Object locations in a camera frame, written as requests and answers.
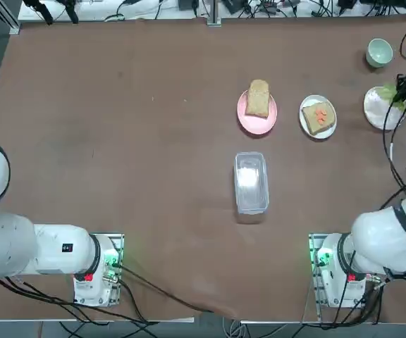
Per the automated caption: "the aluminium post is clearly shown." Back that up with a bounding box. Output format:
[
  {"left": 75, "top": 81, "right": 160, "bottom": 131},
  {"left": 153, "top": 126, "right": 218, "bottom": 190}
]
[{"left": 206, "top": 0, "right": 222, "bottom": 26}]

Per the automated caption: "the black base cable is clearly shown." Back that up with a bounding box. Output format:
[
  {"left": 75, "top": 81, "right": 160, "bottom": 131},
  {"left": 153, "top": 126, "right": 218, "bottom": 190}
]
[{"left": 118, "top": 265, "right": 239, "bottom": 318}]

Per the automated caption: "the pale speckled plate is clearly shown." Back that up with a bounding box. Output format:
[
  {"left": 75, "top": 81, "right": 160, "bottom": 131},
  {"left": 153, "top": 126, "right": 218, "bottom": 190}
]
[{"left": 363, "top": 86, "right": 406, "bottom": 131}]

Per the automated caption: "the pale green bowl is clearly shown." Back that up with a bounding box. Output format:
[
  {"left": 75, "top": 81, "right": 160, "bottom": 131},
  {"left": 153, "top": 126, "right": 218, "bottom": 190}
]
[{"left": 366, "top": 37, "right": 393, "bottom": 68}]

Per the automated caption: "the white plate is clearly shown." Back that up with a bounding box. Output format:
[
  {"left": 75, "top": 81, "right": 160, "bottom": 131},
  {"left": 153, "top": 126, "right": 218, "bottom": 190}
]
[{"left": 299, "top": 94, "right": 338, "bottom": 139}]

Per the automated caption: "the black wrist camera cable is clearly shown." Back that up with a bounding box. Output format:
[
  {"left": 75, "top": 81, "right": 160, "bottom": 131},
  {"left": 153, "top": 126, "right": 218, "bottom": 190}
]
[{"left": 381, "top": 70, "right": 406, "bottom": 212}]

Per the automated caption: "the brown bread slice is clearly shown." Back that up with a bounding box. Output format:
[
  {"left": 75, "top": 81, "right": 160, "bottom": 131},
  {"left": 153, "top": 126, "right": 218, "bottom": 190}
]
[
  {"left": 301, "top": 101, "right": 337, "bottom": 135},
  {"left": 245, "top": 79, "right": 271, "bottom": 119}
]

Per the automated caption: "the green lettuce leaf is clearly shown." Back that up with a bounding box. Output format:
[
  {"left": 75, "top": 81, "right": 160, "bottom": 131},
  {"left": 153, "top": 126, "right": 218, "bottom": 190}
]
[{"left": 379, "top": 82, "right": 406, "bottom": 112}]

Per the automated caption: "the black stand leg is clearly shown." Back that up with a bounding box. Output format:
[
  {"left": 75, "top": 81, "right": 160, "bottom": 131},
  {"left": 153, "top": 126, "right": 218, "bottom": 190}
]
[
  {"left": 60, "top": 0, "right": 80, "bottom": 24},
  {"left": 23, "top": 0, "right": 54, "bottom": 25}
]

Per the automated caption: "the pink plate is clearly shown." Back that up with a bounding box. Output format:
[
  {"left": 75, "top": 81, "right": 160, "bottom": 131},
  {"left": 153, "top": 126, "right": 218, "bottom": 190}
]
[{"left": 237, "top": 89, "right": 278, "bottom": 134}]

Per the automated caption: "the clear plastic container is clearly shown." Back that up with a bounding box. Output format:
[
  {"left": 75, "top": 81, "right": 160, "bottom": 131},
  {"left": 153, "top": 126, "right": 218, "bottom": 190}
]
[{"left": 233, "top": 151, "right": 270, "bottom": 215}]

